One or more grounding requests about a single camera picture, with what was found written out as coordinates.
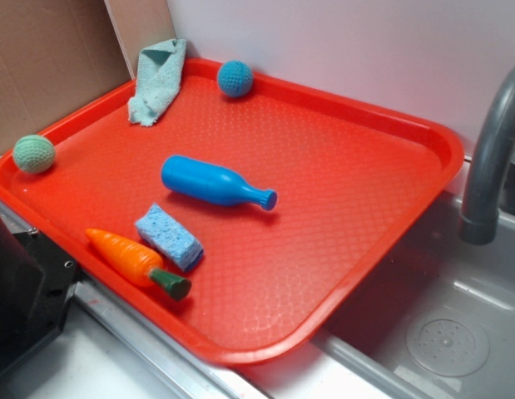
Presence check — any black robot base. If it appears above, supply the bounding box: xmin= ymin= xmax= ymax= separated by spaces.
xmin=0 ymin=217 xmax=77 ymax=377

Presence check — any blue textured ball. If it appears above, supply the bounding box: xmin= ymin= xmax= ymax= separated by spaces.
xmin=216 ymin=60 xmax=254 ymax=98

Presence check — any green textured ball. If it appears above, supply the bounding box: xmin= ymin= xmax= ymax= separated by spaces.
xmin=12 ymin=135 xmax=56 ymax=174

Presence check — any blue plastic bottle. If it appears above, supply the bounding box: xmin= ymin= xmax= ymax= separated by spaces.
xmin=161 ymin=155 xmax=278 ymax=211

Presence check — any red plastic tray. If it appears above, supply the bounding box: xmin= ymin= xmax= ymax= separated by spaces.
xmin=0 ymin=59 xmax=464 ymax=366

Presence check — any blue sponge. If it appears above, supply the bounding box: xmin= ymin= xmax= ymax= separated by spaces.
xmin=135 ymin=204 xmax=204 ymax=272

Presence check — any orange toy carrot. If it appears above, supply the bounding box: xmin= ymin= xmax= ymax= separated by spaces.
xmin=85 ymin=228 xmax=192 ymax=301

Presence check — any light teal cloth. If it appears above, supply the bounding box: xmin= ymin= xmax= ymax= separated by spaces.
xmin=128 ymin=38 xmax=186 ymax=127

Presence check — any grey toy sink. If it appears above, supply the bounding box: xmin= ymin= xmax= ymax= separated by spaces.
xmin=240 ymin=170 xmax=515 ymax=398

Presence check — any grey toy faucet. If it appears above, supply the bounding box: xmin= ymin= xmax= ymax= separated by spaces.
xmin=459 ymin=67 xmax=515 ymax=245

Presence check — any brown cardboard panel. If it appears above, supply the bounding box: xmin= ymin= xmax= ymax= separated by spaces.
xmin=0 ymin=1 xmax=175 ymax=155

